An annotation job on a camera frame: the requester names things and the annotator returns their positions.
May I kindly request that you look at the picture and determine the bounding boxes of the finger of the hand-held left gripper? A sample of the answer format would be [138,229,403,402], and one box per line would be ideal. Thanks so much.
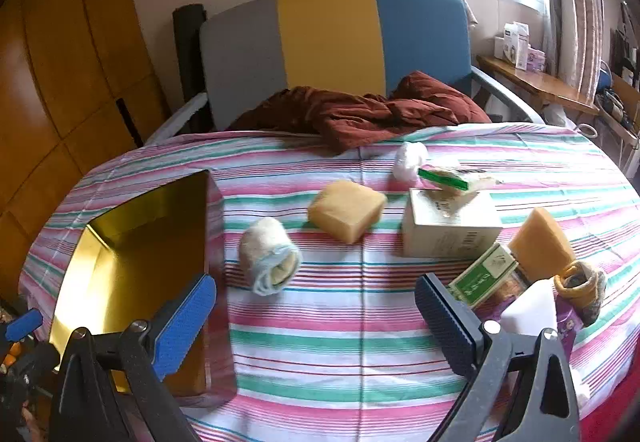
[4,308,45,343]

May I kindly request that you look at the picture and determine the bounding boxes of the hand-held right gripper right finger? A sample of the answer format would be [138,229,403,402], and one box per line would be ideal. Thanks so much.
[414,273,583,442]

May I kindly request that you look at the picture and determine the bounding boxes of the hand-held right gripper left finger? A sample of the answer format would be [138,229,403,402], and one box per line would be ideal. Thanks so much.
[48,273,218,442]

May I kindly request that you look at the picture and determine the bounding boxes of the green white long box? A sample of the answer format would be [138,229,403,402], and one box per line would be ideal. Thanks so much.
[446,242,518,308]

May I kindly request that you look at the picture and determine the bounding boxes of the clear snack packet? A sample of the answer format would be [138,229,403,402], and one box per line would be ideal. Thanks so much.
[492,247,538,308]

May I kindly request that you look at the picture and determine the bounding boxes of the white block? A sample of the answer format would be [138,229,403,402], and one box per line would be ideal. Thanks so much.
[500,281,558,337]

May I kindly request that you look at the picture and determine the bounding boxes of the white carton box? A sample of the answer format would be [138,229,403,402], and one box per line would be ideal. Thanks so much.
[402,188,503,259]

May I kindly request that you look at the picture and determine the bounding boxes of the gold metal tray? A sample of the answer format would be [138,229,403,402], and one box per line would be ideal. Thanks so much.
[48,169,238,408]

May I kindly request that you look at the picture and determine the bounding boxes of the white blue sock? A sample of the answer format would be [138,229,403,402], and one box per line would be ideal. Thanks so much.
[238,217,302,297]

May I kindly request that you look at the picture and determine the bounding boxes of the purple packet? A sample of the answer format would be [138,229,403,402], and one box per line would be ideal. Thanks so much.
[555,297,583,358]

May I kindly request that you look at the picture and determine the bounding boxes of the orange sponge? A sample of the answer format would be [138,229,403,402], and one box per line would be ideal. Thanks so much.
[508,207,577,283]

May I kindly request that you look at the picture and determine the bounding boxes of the yellow grey sock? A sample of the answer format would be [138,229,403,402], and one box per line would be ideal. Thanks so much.
[554,260,607,327]

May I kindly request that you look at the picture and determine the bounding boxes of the green white packet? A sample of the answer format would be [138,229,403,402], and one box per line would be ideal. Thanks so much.
[417,165,501,195]

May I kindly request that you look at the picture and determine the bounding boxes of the pale yellow sponge block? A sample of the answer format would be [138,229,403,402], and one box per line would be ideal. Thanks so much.
[307,180,388,244]

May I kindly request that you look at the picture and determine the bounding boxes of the white plastic bag ball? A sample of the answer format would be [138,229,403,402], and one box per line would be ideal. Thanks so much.
[393,141,429,183]

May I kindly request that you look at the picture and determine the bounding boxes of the striped tablecloth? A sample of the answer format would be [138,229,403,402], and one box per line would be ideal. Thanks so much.
[17,122,640,442]

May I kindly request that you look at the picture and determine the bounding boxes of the red cloth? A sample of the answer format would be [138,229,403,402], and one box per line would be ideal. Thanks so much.
[575,382,640,442]

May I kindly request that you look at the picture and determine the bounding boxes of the maroon blanket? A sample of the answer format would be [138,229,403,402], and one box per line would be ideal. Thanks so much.
[227,70,493,155]

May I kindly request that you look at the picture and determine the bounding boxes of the wooden wardrobe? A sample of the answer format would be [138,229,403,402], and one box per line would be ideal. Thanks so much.
[0,0,171,303]

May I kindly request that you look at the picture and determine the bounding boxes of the wooden side table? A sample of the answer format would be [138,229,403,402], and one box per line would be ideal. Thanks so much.
[476,54,601,115]

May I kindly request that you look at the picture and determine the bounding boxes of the cluttered storage rack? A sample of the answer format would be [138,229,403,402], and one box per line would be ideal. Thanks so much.
[595,2,640,158]

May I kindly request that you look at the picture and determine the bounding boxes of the grey yellow blue chair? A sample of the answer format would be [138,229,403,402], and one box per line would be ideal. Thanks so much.
[145,0,546,145]

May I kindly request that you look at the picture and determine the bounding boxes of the patterned curtain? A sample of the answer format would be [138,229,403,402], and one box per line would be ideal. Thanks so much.
[537,0,606,103]

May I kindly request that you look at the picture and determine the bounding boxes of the black post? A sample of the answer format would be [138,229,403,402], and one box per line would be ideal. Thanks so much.
[172,4,213,133]

